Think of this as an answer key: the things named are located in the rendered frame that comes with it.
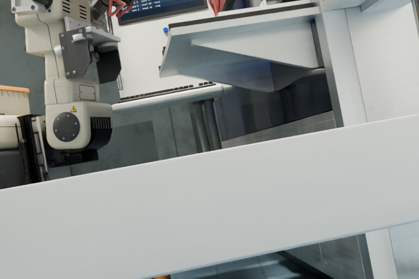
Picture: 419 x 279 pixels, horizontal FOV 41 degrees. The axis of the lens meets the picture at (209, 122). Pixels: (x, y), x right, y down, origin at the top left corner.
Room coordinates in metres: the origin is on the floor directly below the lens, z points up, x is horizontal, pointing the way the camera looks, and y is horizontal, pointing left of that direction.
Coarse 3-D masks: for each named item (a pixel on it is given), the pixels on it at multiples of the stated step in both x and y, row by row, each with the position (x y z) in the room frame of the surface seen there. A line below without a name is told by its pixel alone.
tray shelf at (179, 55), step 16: (256, 16) 1.45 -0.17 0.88; (272, 16) 1.46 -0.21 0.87; (288, 16) 1.47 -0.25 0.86; (304, 16) 1.48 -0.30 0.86; (176, 32) 1.42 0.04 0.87; (192, 32) 1.43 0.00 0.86; (208, 32) 1.46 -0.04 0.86; (224, 32) 1.50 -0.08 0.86; (176, 48) 1.60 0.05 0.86; (192, 48) 1.64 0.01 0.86; (176, 64) 1.87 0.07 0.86; (192, 64) 1.93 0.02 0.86; (208, 64) 2.00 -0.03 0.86
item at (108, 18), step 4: (108, 8) 2.38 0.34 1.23; (108, 12) 2.37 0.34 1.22; (108, 16) 2.37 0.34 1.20; (108, 20) 2.37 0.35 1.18; (108, 24) 2.37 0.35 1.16; (112, 24) 2.38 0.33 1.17; (108, 28) 2.37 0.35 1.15; (112, 28) 2.38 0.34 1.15; (108, 32) 2.37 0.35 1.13; (112, 32) 2.37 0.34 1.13; (120, 72) 2.38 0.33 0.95; (120, 76) 2.38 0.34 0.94; (120, 80) 2.37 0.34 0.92; (120, 84) 2.37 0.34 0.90; (120, 88) 2.37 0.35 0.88
